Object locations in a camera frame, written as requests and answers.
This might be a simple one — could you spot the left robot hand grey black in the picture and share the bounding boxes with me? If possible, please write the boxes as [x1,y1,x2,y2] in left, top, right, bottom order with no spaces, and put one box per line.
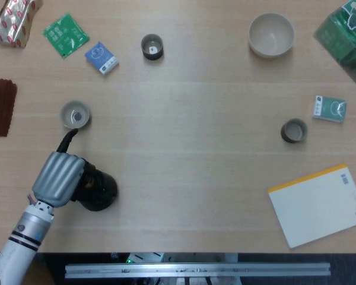
[31,128,87,208]

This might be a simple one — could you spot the black teapot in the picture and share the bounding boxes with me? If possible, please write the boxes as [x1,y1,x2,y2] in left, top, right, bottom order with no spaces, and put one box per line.
[74,161,119,212]

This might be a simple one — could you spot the dark teacup plain inside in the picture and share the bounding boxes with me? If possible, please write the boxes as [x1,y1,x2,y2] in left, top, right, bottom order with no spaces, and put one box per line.
[281,118,309,144]

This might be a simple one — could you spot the robot base chassis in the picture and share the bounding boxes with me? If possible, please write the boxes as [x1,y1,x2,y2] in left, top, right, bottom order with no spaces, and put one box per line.
[109,252,240,285]

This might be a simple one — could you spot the light grey shallow teacup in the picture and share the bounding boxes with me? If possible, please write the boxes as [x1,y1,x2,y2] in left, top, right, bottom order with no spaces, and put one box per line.
[60,100,91,130]

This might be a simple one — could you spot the dark teacup with white tag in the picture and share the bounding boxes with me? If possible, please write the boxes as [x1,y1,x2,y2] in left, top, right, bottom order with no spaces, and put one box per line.
[141,33,164,61]

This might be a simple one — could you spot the dark brown cloth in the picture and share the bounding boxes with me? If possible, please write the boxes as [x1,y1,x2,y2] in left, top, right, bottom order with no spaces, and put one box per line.
[0,77,18,139]

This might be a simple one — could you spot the orange brown object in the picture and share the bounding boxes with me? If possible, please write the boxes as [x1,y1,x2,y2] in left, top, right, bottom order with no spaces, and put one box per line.
[23,259,56,285]

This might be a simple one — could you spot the blue tea box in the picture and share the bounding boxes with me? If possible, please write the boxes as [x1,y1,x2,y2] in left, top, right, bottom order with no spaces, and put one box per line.
[84,41,120,77]

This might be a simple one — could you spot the green tea sachet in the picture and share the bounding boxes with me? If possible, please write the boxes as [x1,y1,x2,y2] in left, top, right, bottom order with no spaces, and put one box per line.
[43,12,90,59]

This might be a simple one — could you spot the gold red foil bag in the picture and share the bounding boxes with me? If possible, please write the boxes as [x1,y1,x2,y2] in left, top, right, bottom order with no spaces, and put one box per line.
[0,0,44,49]

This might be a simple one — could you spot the beige ceramic bowl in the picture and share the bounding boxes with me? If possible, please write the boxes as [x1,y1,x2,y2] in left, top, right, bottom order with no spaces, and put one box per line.
[248,12,295,59]

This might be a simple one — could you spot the white notebook yellow spine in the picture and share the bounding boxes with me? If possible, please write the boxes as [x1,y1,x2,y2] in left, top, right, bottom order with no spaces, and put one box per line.
[268,163,356,249]

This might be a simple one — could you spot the teal tea box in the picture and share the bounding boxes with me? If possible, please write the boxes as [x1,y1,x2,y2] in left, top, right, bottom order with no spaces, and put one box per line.
[311,95,348,124]

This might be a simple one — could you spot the clear box green tea bags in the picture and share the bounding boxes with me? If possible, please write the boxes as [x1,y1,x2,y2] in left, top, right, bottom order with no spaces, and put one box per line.
[313,0,356,97]

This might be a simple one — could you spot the aluminium rail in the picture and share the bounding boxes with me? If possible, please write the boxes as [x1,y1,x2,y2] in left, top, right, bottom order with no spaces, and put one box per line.
[64,262,332,279]

